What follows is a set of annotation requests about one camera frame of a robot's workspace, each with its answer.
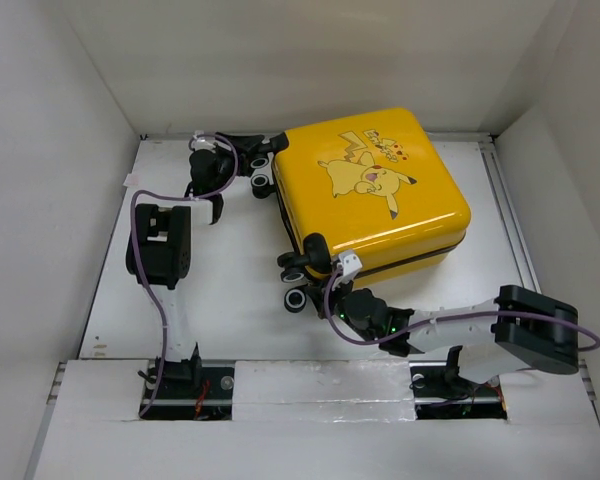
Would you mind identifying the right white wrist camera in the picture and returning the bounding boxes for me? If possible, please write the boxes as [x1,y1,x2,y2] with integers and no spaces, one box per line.
[335,249,363,283]

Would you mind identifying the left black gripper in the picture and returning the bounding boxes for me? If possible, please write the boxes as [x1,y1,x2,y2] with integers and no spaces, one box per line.
[211,134,264,193]

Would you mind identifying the small pink paper scrap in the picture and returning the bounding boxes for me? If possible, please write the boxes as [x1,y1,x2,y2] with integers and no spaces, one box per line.
[123,173,140,188]

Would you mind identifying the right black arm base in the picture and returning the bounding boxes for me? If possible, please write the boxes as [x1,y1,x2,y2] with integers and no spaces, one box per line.
[410,347,507,420]

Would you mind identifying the yellow hard-shell suitcase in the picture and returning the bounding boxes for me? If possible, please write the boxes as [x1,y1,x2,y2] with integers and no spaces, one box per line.
[248,107,471,299]

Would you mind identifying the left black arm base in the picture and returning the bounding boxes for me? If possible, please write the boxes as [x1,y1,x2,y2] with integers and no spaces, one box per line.
[138,346,236,422]

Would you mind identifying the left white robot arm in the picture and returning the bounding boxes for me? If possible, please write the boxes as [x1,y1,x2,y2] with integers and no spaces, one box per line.
[125,132,271,397]

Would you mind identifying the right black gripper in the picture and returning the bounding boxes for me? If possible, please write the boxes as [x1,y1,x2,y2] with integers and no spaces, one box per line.
[303,273,375,343]

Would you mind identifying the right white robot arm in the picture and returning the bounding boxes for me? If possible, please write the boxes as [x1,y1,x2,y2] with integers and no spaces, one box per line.
[320,279,579,394]

